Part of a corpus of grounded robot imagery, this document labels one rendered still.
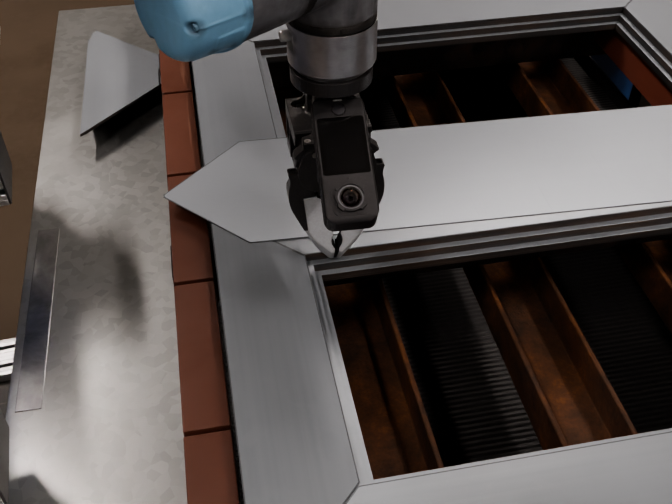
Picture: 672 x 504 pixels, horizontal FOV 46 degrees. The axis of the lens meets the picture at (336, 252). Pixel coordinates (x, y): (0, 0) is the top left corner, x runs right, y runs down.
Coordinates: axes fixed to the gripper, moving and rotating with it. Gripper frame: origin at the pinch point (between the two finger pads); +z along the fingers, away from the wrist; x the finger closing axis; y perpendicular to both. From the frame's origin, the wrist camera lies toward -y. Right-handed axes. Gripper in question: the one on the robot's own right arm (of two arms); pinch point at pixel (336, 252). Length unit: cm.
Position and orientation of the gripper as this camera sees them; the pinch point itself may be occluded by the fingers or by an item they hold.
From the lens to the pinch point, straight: 79.5
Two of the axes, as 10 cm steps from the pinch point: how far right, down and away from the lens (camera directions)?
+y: -1.9, -6.7, 7.2
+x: -9.8, 1.3, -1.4
